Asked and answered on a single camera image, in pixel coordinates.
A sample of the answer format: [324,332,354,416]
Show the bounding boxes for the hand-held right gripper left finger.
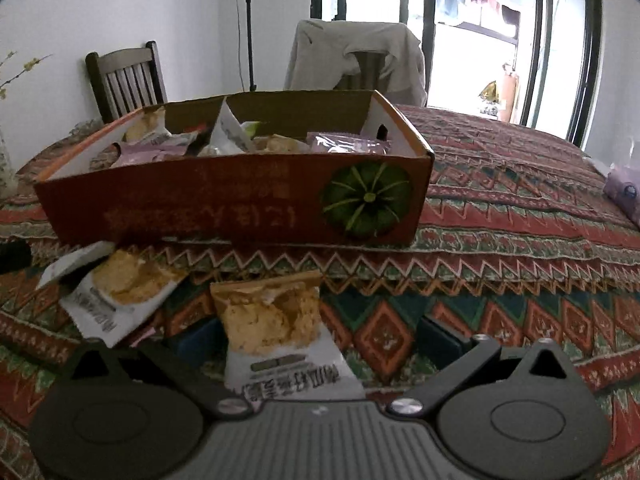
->
[60,316,256,417]

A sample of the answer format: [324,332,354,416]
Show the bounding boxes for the beige biscuit packet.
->
[122,106,173,143]
[250,134,311,154]
[210,270,366,403]

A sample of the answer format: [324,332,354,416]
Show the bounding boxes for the jacket-covered wooden chair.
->
[340,52,391,92]

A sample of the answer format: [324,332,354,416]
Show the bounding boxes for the white green-edged snack packet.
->
[207,100,261,156]

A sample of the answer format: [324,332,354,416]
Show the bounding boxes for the brown outdoor cylinder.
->
[501,62,521,123]

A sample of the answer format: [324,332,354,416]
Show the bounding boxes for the yellow outdoor bag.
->
[479,80,501,116]

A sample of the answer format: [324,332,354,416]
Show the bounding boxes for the floral print ceramic vase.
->
[0,125,18,196]

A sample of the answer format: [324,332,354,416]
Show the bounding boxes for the yellow flower branches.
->
[0,50,53,101]

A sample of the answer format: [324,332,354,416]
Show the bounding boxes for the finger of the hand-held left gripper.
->
[0,239,33,276]

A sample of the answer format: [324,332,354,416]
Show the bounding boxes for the pink snack packet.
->
[107,132,198,168]
[306,131,392,155]

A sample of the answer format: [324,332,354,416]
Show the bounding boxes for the orange cardboard box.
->
[34,89,435,248]

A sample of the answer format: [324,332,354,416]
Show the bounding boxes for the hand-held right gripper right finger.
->
[386,313,582,418]

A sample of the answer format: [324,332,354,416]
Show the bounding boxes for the black sliding door frame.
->
[309,0,603,148]

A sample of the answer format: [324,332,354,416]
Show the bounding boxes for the purple tissue pack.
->
[602,160,640,231]

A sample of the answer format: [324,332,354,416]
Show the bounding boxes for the dark wooden chair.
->
[85,40,168,123]

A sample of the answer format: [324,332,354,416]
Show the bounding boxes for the white biscuit packet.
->
[36,241,188,348]

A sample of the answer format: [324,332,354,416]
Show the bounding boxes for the black light stand pole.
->
[235,0,258,92]

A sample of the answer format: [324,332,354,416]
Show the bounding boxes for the white jacket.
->
[284,19,428,107]

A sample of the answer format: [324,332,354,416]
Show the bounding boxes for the dark outdoor shelf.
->
[437,2,521,51]

